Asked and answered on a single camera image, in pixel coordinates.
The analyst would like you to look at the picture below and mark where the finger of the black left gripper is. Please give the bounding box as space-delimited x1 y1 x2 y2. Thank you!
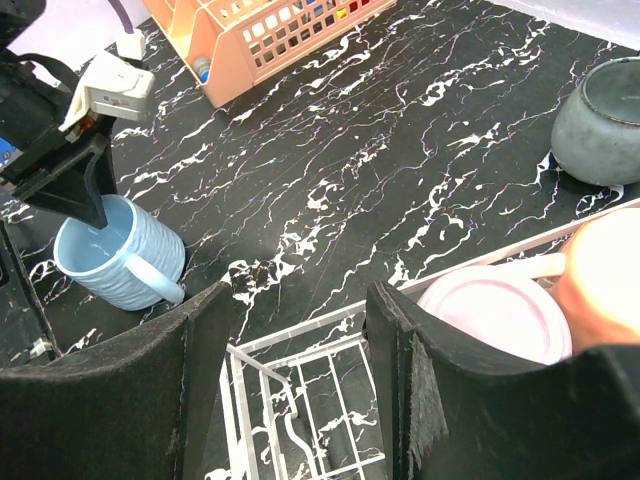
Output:
9 133 117 229

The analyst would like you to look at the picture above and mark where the white wire dish rack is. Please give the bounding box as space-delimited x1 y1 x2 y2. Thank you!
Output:
218 197 640 480

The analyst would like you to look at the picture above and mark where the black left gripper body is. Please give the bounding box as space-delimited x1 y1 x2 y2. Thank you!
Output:
1 52 105 184

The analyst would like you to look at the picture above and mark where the purple ceramic mug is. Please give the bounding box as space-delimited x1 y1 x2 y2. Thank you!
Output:
418 266 573 365

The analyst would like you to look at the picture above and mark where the light pink mug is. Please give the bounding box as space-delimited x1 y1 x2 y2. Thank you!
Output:
503 208 639 353

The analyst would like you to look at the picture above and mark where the pink plastic file organizer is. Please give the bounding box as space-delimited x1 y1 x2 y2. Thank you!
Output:
144 0 395 107

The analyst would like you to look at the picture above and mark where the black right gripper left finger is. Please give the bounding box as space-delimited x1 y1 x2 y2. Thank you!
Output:
1 282 233 479

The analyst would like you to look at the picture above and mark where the dark grey round mug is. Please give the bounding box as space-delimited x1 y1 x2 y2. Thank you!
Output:
550 56 639 187

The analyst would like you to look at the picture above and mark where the blue stapler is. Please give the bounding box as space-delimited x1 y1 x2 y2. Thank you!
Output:
0 138 18 167

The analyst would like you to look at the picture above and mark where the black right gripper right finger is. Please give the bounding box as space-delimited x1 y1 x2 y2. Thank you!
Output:
366 282 639 479

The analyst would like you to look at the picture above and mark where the black front mounting rail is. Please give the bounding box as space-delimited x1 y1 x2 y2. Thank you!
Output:
0 221 62 369

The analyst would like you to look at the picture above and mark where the blue capped small bottle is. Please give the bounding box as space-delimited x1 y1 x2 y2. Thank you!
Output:
192 56 211 84

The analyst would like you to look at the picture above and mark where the light blue ceramic mug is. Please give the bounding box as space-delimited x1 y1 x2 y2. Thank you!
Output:
53 194 186 311

